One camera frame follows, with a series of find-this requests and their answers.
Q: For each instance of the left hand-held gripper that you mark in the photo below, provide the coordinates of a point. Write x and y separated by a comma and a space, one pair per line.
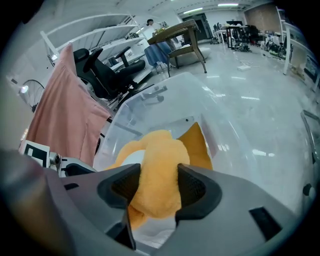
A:
37, 152

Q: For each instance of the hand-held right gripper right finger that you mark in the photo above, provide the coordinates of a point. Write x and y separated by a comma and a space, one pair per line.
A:
237, 200

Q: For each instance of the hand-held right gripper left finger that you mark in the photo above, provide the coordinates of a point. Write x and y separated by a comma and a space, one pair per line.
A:
87, 200

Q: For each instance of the orange rectangular pillow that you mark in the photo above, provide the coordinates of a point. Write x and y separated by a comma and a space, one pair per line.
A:
197, 147

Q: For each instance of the orange flower-shaped cushion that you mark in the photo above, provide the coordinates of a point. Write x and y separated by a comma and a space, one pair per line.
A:
162, 162

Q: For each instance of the clear plastic storage box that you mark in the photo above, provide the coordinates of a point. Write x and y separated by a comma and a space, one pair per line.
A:
155, 112

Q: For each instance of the white shelving rack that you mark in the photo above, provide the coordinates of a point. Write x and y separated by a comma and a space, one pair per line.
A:
100, 30

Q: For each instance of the pink padded lounge chair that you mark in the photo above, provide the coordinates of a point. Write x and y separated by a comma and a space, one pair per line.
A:
65, 112

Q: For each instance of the black office chair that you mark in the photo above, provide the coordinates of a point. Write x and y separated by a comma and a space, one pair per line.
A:
105, 72

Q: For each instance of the white power strip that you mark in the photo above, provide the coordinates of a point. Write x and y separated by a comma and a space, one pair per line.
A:
243, 67

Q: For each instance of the blue-draped round table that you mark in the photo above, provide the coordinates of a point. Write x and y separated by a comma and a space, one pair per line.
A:
155, 53

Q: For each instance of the white shelf unit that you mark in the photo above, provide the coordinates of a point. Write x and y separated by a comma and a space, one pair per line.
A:
287, 50

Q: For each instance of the dark wooden table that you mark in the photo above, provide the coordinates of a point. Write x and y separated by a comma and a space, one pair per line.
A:
175, 28

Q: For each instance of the white desk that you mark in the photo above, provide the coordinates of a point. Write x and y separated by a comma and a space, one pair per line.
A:
230, 30

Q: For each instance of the black double door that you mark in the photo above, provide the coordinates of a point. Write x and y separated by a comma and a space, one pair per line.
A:
200, 25

